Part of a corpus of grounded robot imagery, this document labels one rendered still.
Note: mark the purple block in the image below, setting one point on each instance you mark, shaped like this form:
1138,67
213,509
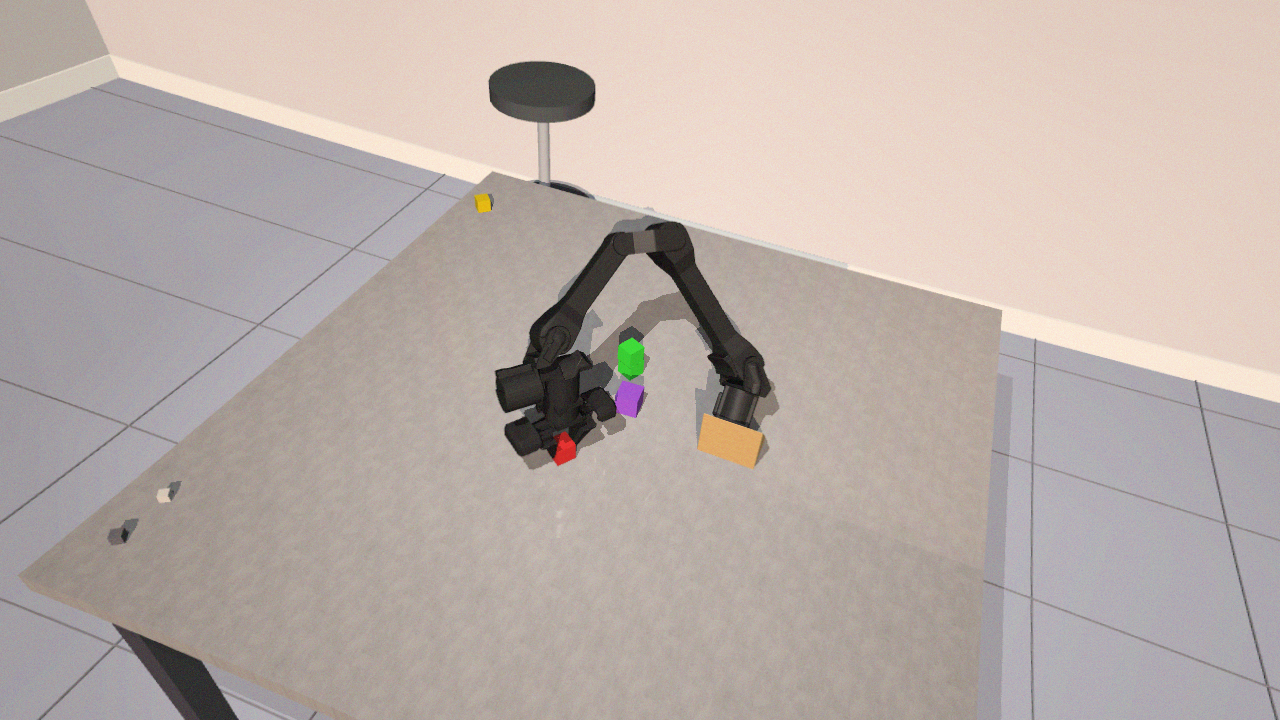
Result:
629,399

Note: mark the green block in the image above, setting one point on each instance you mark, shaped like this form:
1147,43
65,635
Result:
631,373
630,352

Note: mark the red block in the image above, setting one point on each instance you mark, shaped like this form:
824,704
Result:
566,448

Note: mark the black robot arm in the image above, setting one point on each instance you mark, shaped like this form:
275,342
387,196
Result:
669,246

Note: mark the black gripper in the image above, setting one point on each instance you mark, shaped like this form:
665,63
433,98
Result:
527,437

